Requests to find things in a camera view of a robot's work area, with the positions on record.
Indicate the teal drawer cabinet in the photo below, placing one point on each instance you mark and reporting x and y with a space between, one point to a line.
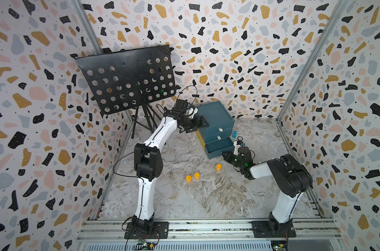
217 136

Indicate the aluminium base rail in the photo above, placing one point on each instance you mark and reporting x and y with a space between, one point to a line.
310 234

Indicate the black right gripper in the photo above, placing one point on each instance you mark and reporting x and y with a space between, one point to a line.
230 154

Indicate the orange paint can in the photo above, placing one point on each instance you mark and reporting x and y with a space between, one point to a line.
197 176
218 167
188 179

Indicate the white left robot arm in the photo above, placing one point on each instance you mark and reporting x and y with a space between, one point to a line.
148 164

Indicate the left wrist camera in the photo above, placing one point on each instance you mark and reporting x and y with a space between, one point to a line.
184 108

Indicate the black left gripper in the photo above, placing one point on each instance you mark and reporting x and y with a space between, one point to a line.
196 126

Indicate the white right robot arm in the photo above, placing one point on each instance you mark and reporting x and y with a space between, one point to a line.
293 180

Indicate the black perforated music stand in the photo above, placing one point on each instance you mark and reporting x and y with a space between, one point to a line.
128 79

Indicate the yellow base plate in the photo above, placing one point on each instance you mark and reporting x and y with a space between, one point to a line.
200 139

